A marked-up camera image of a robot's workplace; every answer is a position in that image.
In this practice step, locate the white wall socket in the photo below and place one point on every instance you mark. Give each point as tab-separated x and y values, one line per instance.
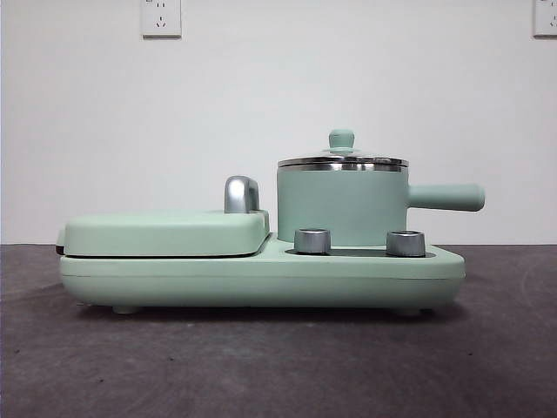
161	19
546	17

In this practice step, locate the mint green breakfast maker base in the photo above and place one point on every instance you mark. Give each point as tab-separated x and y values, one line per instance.
261	278

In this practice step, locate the mint green griddle cover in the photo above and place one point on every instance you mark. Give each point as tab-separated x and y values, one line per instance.
152	235

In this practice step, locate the silver control knob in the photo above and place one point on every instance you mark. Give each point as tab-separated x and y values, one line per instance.
405	244
312	241

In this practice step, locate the glass lid with green knob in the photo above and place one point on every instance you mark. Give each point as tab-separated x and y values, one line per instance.
342	138

